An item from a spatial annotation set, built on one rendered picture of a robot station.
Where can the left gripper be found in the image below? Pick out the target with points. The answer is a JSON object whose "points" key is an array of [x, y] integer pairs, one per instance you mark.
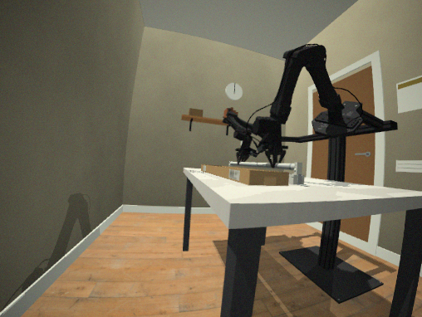
{"points": [[276, 141]]}

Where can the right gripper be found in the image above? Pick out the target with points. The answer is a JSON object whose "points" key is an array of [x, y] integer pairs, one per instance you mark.
{"points": [[243, 153]]}

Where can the white long tube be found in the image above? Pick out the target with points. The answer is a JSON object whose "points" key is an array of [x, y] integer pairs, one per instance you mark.
{"points": [[287, 166]]}

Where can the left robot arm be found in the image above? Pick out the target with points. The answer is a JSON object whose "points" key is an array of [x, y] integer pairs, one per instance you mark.
{"points": [[312, 58]]}

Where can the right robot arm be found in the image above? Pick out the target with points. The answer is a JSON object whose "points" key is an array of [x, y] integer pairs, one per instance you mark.
{"points": [[234, 121]]}

